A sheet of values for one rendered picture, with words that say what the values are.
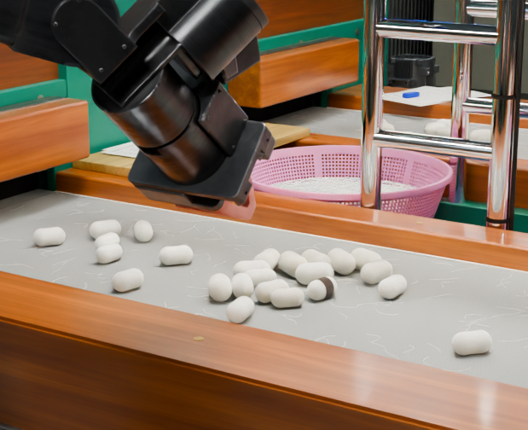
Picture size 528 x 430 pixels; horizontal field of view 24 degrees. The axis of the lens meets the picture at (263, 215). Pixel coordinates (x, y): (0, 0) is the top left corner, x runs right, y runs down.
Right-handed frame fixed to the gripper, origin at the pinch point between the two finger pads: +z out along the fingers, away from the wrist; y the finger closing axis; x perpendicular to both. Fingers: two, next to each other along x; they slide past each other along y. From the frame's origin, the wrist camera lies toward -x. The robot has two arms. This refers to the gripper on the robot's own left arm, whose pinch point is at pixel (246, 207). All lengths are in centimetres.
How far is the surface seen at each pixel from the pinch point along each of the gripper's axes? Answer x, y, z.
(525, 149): -46, 8, 72
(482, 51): -303, 206, 457
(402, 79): -212, 180, 339
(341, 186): -25, 20, 48
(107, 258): 1.7, 23.2, 14.6
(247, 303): 4.8, 2.7, 9.7
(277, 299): 2.9, 1.9, 12.9
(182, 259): -0.7, 16.6, 17.6
